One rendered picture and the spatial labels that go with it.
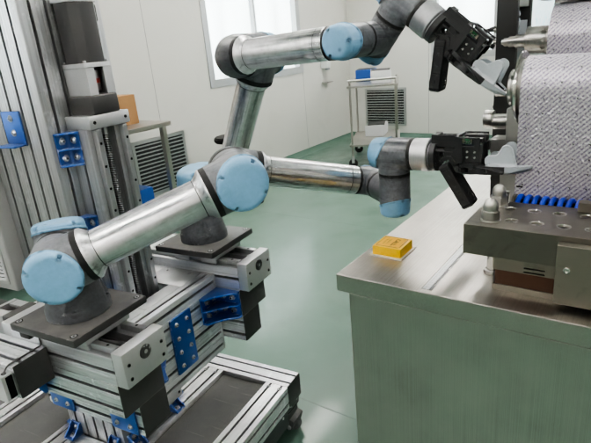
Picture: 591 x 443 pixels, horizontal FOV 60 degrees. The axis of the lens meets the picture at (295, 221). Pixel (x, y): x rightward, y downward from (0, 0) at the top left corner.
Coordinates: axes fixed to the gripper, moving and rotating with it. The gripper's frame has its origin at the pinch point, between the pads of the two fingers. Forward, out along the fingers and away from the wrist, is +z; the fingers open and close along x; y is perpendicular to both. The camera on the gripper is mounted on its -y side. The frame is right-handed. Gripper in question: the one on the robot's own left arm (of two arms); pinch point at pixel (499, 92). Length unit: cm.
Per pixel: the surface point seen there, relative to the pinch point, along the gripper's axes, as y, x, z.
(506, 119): -4.5, 3.8, 4.6
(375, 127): -225, 424, -132
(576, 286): -9.3, -26.1, 34.6
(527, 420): -34, -30, 48
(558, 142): 1.0, -4.4, 15.9
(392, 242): -36.5, -14.2, 6.0
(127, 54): -212, 176, -279
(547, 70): 9.5, -3.2, 4.6
